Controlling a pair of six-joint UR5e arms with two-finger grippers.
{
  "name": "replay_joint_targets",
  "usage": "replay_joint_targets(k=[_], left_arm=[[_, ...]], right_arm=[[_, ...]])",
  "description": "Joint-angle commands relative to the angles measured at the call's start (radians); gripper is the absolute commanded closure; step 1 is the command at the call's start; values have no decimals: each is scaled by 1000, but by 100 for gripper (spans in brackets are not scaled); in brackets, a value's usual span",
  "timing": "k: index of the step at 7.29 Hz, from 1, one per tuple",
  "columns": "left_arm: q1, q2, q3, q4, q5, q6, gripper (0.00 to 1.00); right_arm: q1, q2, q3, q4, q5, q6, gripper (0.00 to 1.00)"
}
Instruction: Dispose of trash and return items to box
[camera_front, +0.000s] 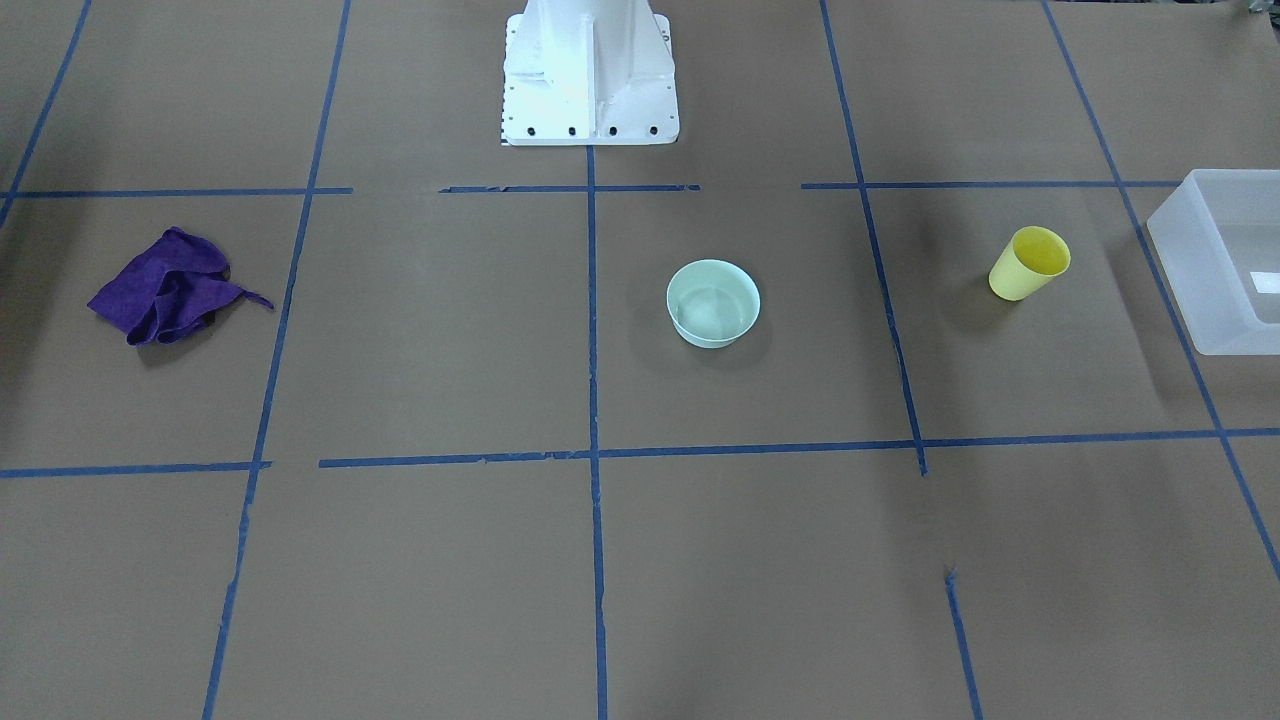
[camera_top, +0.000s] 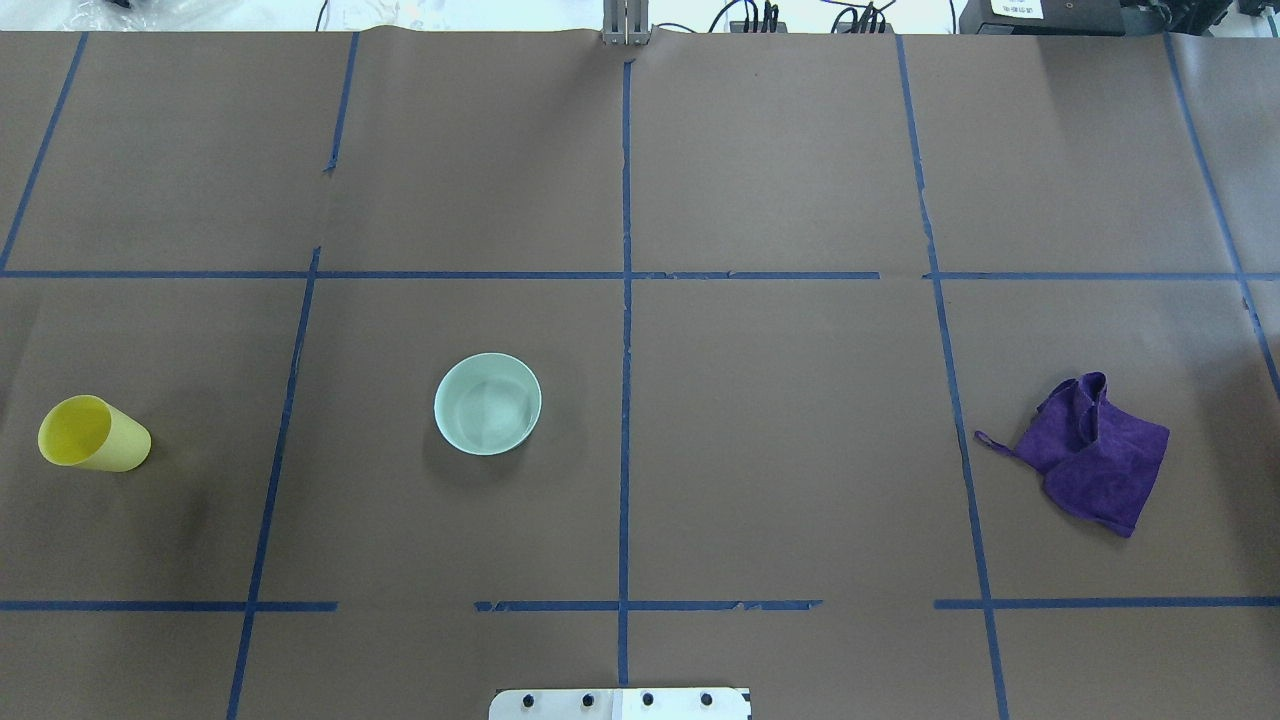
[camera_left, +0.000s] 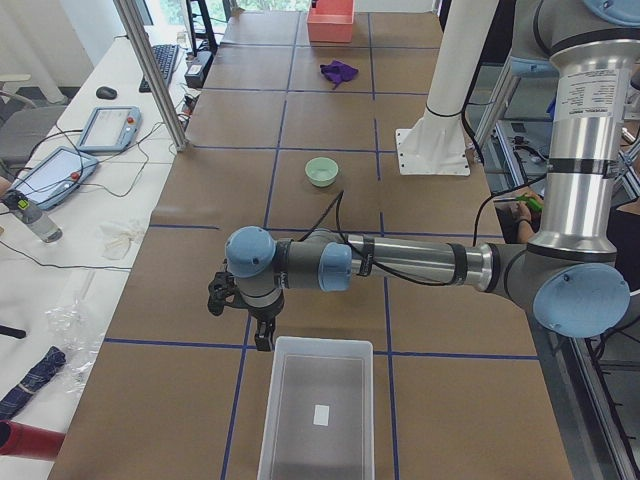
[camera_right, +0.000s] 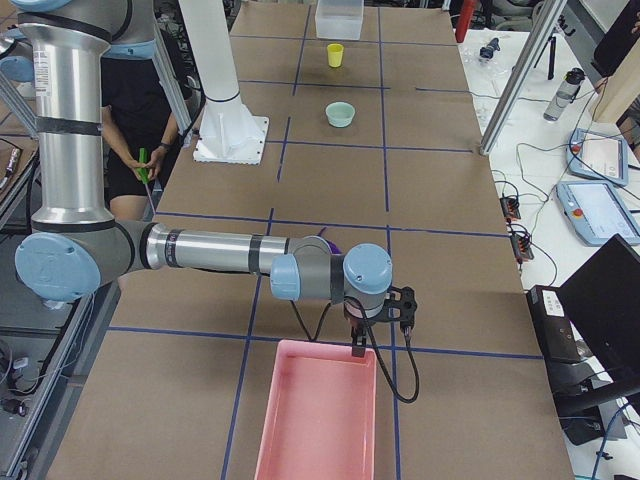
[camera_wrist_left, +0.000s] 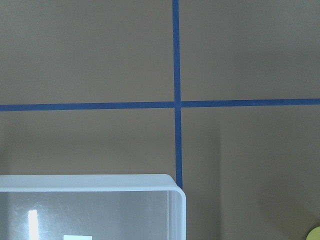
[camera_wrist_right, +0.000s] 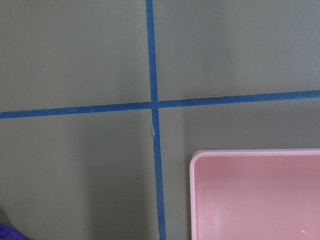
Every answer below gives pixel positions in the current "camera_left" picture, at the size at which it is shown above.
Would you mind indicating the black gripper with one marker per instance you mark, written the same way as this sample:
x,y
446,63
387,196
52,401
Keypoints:
x,y
265,316

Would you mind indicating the light green ceramic bowl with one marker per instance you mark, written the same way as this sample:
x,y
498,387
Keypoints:
x,y
321,171

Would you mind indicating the purple cloth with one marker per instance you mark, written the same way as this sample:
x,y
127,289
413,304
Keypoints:
x,y
338,72

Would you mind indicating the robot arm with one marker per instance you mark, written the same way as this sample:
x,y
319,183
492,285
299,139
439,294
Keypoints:
x,y
562,272

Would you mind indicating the white label in box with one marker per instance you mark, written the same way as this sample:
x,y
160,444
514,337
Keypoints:
x,y
321,416

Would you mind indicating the clear plastic storage box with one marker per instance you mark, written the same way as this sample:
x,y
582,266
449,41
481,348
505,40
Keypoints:
x,y
309,371

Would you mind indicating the black power box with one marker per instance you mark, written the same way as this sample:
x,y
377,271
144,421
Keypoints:
x,y
198,69

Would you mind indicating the crumpled white tissue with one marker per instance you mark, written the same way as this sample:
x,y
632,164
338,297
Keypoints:
x,y
118,237

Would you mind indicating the crumpled clear plastic wrap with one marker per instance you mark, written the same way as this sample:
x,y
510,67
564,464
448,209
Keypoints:
x,y
78,332

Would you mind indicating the folded blue umbrella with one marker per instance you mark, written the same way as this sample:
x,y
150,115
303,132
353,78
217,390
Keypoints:
x,y
34,380

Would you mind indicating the upper teach pendant tablet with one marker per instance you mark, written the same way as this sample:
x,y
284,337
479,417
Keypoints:
x,y
110,129

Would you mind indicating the teach pendant tablet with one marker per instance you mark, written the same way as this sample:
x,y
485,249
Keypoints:
x,y
56,177
110,129

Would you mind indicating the lower teach pendant tablet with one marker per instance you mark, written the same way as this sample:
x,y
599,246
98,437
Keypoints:
x,y
56,177

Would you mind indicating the red cylinder object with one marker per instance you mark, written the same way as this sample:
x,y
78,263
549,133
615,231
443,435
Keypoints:
x,y
30,442

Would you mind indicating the seated person in black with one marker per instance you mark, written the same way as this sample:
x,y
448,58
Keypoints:
x,y
519,223

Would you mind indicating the clear water bottle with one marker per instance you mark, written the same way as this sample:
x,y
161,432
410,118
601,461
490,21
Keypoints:
x,y
32,216

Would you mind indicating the black computer mouse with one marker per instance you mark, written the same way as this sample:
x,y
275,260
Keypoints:
x,y
106,93

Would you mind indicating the black keyboard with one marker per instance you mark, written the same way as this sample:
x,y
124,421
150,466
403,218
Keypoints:
x,y
166,56

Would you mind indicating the pink plastic bin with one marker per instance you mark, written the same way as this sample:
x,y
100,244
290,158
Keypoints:
x,y
330,21

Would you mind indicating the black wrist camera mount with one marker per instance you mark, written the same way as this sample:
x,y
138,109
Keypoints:
x,y
222,293

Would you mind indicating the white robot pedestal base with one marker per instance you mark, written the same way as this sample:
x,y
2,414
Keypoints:
x,y
436,145

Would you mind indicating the aluminium frame post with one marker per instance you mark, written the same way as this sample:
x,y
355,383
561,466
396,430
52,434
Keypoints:
x,y
134,28

